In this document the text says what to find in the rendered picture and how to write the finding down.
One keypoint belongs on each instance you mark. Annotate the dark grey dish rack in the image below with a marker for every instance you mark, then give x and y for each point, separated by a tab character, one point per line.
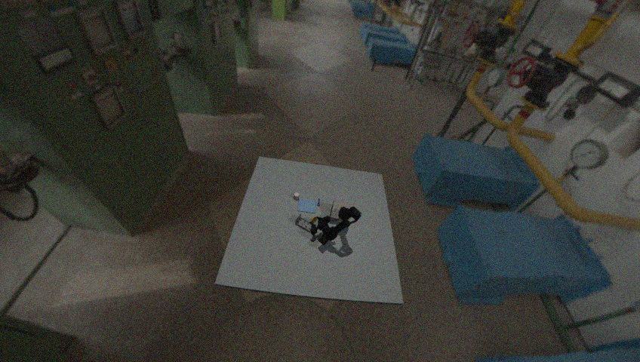
302	223

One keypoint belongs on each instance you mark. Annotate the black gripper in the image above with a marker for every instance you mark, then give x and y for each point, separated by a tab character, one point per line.
314	229

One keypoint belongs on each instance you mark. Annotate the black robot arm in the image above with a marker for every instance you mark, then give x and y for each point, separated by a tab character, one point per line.
344	214

